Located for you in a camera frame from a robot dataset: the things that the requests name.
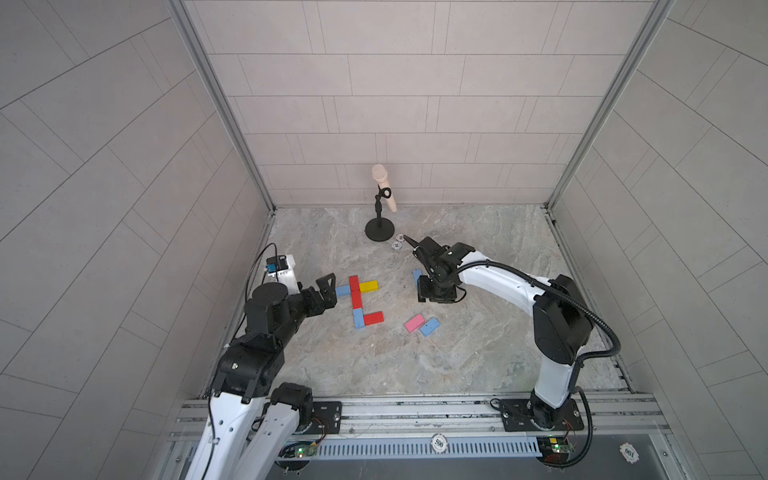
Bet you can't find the pink block lower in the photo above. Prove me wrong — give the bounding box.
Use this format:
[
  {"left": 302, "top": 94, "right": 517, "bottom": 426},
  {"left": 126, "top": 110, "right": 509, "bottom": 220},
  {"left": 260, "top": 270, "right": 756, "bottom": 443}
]
[{"left": 404, "top": 314, "right": 426, "bottom": 333}]

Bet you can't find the light blue block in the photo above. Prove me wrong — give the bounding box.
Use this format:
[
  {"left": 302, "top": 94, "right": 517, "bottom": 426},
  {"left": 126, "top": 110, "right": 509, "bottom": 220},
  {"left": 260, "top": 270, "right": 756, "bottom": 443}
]
[
  {"left": 412, "top": 269, "right": 423, "bottom": 286},
  {"left": 335, "top": 285, "right": 351, "bottom": 297},
  {"left": 352, "top": 308, "right": 365, "bottom": 329},
  {"left": 419, "top": 317, "right": 440, "bottom": 337}
]

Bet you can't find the yellow block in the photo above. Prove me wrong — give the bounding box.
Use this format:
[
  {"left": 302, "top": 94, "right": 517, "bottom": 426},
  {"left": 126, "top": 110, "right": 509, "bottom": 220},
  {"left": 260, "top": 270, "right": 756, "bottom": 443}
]
[{"left": 359, "top": 280, "right": 379, "bottom": 293}]

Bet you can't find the red stem block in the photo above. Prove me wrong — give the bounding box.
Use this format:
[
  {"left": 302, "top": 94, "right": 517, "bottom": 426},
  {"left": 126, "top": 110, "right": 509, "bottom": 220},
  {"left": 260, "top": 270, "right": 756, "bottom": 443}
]
[{"left": 349, "top": 275, "right": 360, "bottom": 293}]

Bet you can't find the circuit board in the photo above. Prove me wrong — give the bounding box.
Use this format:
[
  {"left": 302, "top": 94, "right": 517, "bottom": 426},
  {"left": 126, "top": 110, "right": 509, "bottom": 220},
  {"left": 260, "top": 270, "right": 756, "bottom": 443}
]
[
  {"left": 536, "top": 437, "right": 574, "bottom": 465},
  {"left": 279, "top": 441, "right": 318, "bottom": 459}
]

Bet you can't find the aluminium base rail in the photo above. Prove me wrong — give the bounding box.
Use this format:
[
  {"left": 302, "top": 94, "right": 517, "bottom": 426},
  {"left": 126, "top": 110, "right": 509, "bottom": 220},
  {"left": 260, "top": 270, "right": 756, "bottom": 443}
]
[{"left": 170, "top": 391, "right": 669, "bottom": 463}]

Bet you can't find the poker chip on rail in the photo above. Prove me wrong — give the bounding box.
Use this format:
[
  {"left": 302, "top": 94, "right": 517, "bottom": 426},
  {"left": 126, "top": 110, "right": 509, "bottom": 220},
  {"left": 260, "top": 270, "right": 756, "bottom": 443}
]
[{"left": 430, "top": 433, "right": 448, "bottom": 454}]

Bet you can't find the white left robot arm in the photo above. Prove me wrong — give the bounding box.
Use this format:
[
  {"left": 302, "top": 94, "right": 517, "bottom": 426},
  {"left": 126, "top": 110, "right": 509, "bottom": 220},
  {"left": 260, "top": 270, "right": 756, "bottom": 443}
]
[{"left": 186, "top": 273, "right": 337, "bottom": 479}]

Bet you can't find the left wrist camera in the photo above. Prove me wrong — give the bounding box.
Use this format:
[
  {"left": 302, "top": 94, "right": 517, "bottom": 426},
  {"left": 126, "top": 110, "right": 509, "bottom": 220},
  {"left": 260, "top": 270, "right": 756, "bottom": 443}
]
[{"left": 265, "top": 254, "right": 300, "bottom": 294}]

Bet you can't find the black corrugated cable hose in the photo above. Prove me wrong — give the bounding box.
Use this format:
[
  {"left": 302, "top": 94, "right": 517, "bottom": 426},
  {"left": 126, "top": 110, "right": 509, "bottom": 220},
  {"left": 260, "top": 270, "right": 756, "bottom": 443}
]
[{"left": 403, "top": 233, "right": 622, "bottom": 468}]

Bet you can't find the right circuit board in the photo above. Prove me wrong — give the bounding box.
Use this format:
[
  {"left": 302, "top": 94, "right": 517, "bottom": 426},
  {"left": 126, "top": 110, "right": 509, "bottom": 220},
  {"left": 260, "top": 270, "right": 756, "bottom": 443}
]
[{"left": 536, "top": 437, "right": 574, "bottom": 465}]

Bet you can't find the beige wooden microphone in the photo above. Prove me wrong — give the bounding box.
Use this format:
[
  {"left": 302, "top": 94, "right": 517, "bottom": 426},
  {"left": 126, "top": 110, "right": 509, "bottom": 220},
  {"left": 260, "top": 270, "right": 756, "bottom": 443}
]
[{"left": 372, "top": 164, "right": 397, "bottom": 213}]

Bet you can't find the black microphone stand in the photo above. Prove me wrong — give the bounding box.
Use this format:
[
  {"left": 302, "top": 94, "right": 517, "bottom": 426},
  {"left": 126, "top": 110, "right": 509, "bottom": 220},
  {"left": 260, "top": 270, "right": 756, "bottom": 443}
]
[{"left": 365, "top": 187, "right": 395, "bottom": 242}]

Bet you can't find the poker chip right corner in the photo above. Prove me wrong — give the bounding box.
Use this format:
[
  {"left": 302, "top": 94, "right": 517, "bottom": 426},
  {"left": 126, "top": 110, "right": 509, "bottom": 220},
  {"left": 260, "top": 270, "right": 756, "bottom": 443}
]
[{"left": 619, "top": 442, "right": 640, "bottom": 464}]

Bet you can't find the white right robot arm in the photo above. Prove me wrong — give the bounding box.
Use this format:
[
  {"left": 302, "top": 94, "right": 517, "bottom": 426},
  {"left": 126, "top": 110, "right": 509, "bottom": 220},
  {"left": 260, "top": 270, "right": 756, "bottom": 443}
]
[{"left": 413, "top": 238, "right": 603, "bottom": 430}]

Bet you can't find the left circuit board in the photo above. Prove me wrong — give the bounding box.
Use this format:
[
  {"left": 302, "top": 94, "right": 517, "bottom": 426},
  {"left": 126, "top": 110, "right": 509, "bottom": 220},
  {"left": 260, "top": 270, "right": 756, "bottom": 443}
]
[{"left": 279, "top": 441, "right": 318, "bottom": 459}]

